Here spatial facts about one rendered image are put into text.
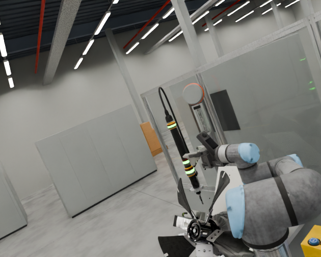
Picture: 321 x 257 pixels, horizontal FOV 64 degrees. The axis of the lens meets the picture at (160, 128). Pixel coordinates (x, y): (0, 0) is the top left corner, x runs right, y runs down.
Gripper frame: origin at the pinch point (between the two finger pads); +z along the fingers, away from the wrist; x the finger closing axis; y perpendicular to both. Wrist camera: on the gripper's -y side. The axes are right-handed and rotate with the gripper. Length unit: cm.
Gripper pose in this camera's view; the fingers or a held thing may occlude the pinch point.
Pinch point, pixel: (190, 151)
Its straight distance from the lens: 124.4
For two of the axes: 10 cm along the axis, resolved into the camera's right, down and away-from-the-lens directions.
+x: 7.5, -3.7, 5.4
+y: 3.7, 9.2, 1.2
